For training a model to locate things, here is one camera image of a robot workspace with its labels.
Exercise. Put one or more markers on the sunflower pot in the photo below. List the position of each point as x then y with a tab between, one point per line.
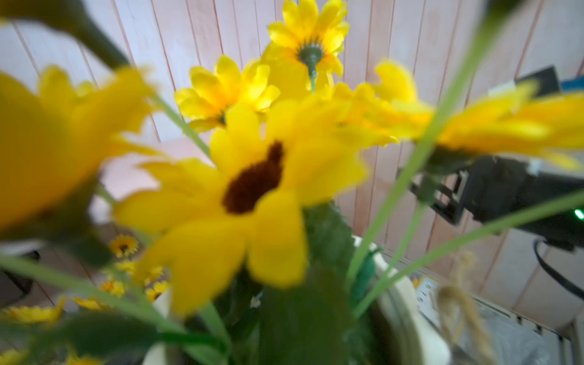
125	328
276	216

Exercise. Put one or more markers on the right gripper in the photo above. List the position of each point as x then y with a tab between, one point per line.
493	187

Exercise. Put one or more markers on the yellow alarm clock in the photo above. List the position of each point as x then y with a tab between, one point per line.
480	333

